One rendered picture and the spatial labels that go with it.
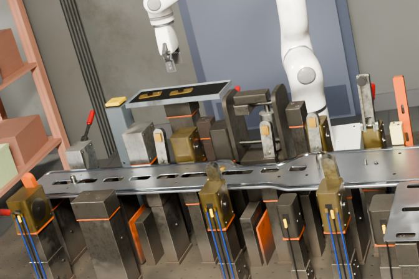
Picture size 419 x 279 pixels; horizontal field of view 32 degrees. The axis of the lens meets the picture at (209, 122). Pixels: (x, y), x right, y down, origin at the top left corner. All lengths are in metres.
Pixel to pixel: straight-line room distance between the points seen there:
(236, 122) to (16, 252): 1.03
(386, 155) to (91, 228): 0.92
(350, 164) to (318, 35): 2.92
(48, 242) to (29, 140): 2.80
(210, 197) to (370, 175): 0.45
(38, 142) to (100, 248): 3.02
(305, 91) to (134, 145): 0.62
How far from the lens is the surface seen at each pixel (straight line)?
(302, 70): 2.52
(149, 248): 2.47
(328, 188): 1.95
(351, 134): 2.88
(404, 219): 1.85
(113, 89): 5.57
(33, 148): 5.26
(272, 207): 2.22
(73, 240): 2.68
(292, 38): 2.62
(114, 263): 2.37
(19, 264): 2.82
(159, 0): 2.42
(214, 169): 2.10
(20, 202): 2.38
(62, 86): 5.43
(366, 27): 5.05
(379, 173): 2.08
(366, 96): 2.23
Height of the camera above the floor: 1.92
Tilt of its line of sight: 20 degrees down
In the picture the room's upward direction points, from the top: 14 degrees counter-clockwise
